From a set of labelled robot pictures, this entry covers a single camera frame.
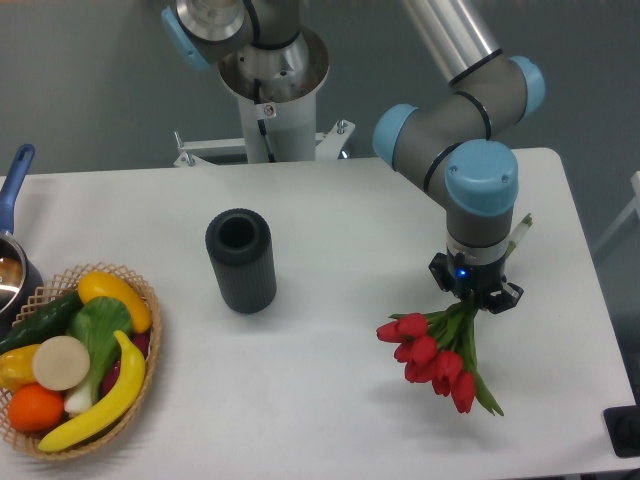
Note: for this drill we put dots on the yellow plastic banana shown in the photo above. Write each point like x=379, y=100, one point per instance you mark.
x=107, y=410

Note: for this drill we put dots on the yellow plastic bell pepper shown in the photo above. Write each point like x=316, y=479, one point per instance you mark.
x=16, y=367

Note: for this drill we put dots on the white furniture frame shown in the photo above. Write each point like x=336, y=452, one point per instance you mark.
x=620, y=227

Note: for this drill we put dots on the green plastic bok choy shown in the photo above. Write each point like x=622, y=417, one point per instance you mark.
x=94, y=326

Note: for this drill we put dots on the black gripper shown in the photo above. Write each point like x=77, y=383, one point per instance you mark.
x=486, y=282

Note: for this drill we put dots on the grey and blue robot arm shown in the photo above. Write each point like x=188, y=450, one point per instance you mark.
x=450, y=153

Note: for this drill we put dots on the green plastic cucumber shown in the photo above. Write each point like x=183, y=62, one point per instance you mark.
x=49, y=321

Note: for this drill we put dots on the red tulip bouquet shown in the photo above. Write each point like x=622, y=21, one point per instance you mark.
x=439, y=348

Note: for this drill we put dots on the black device at table edge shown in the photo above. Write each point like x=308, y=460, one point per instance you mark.
x=622, y=425

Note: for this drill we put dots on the orange plastic fruit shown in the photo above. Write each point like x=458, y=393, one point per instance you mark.
x=34, y=408

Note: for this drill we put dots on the dark grey ribbed vase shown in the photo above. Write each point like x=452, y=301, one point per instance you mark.
x=239, y=244

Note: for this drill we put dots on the beige round slice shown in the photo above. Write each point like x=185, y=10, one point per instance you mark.
x=60, y=363

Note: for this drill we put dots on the blue handled saucepan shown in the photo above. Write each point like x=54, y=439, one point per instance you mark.
x=19, y=277

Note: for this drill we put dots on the woven wicker basket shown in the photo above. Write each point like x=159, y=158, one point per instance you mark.
x=55, y=288

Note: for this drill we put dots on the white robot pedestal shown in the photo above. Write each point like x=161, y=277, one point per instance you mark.
x=276, y=93

